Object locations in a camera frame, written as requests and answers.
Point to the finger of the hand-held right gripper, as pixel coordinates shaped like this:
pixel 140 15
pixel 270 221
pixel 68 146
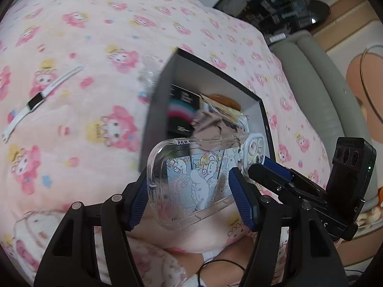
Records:
pixel 263 176
pixel 276 167

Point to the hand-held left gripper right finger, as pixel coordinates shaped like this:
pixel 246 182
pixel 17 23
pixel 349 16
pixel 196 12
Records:
pixel 242 198

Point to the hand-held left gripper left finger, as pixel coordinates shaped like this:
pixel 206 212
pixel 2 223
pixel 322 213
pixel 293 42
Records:
pixel 138 206

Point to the clear cartoon phone case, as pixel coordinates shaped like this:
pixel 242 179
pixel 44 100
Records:
pixel 191 185

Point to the beige pouch with fluffy charm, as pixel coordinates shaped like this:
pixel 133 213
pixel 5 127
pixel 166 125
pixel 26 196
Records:
pixel 209 125

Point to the black storage box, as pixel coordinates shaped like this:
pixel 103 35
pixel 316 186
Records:
pixel 155 125

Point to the clear packet with yellow card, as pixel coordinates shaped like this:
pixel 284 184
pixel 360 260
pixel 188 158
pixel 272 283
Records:
pixel 223 101

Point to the pink patterned pajamas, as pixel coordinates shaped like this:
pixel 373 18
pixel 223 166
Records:
pixel 149 263

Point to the round metal hoop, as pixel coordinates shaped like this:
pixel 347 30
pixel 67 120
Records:
pixel 362 74

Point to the black card with coloured stripes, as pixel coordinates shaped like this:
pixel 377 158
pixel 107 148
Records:
pixel 182 98

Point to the crinkled clear plastic wrap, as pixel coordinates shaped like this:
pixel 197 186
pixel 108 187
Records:
pixel 148 74

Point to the white smart watch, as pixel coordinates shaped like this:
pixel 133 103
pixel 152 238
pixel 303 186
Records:
pixel 51 88

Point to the cream and orange rug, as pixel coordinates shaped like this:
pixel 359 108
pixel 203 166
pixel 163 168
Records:
pixel 353 21

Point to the dark glass tv stand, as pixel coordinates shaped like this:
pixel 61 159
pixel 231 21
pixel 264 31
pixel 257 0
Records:
pixel 269 3

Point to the pink cartoon printed blanket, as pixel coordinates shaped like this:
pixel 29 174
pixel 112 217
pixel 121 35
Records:
pixel 89 21

